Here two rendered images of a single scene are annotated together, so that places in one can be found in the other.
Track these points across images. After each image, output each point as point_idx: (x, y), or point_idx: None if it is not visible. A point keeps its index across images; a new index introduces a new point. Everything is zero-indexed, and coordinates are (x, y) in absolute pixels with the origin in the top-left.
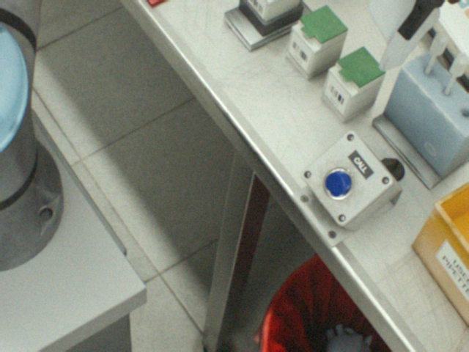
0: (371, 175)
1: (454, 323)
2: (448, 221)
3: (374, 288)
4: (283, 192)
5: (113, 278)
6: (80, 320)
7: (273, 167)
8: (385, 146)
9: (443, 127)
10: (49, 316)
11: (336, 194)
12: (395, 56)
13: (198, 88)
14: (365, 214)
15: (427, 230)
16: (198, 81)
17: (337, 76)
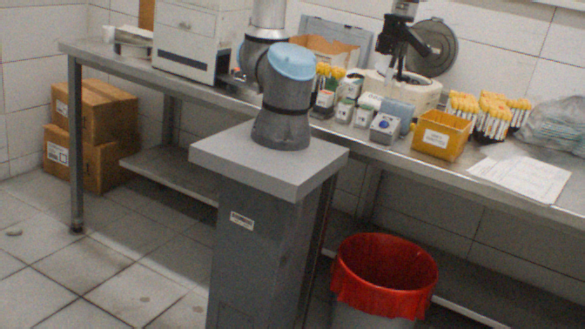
0: (393, 119)
1: (440, 160)
2: (425, 119)
3: (408, 156)
4: (361, 144)
5: (338, 148)
6: (337, 156)
7: (354, 138)
8: None
9: (403, 110)
10: (326, 156)
11: (385, 126)
12: (389, 76)
13: (313, 130)
14: (394, 134)
15: (416, 132)
16: (313, 126)
17: (360, 110)
